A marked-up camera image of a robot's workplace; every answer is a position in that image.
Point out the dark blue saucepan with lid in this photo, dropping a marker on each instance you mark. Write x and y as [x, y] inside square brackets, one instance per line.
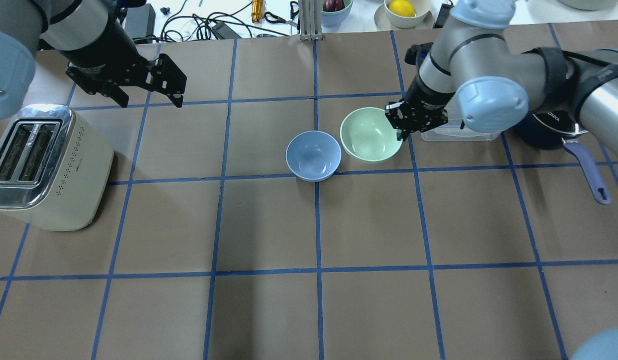
[557, 130]

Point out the clear plastic container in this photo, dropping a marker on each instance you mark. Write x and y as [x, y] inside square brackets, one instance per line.
[453, 130]

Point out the black scissors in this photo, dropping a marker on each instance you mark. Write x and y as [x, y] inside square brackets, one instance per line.
[290, 20]

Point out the black power adapter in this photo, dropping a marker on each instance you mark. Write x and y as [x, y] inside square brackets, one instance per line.
[221, 31]

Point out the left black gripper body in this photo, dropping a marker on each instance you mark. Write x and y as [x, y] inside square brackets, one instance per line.
[102, 50]

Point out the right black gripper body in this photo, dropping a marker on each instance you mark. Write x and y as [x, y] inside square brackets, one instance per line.
[427, 96]

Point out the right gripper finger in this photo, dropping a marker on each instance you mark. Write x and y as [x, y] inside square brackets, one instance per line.
[398, 116]

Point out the aluminium frame post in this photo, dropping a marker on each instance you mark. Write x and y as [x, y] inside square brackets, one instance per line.
[310, 20]

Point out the orange handled tool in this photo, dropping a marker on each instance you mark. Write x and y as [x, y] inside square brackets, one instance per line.
[257, 11]

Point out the beige bowl with lemon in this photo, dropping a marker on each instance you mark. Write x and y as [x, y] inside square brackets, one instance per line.
[394, 15]

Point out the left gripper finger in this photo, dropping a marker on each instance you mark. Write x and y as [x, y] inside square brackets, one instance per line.
[103, 94]
[166, 78]

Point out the cream toaster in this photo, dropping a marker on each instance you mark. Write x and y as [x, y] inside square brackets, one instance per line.
[54, 167]

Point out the blue bowl with fruit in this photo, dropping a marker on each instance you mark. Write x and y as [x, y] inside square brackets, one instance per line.
[335, 12]

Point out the green bowl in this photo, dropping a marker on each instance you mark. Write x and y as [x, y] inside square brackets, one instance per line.
[367, 136]

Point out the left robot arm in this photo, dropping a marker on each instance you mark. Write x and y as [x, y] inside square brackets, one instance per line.
[63, 25]

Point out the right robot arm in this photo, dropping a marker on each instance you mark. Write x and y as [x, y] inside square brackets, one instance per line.
[554, 105]

